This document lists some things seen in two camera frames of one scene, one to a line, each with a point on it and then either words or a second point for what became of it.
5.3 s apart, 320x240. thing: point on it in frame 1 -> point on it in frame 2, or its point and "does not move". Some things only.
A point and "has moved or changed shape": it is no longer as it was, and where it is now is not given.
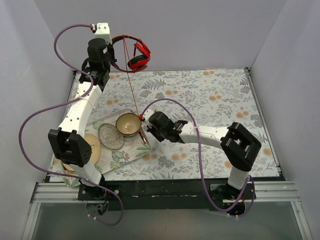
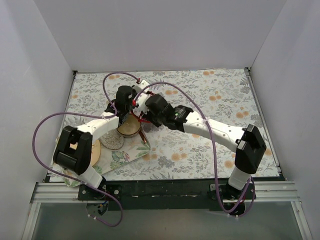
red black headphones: x=141 y=55 has moved or changed shape
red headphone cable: x=128 y=59 -> x=151 y=93
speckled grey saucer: x=109 y=136 does not move
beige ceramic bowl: x=128 y=125 does not move
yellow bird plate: x=95 y=149 does not move
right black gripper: x=151 y=129 -> x=148 y=116
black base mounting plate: x=163 y=194 does not move
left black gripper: x=110 y=56 -> x=124 y=117
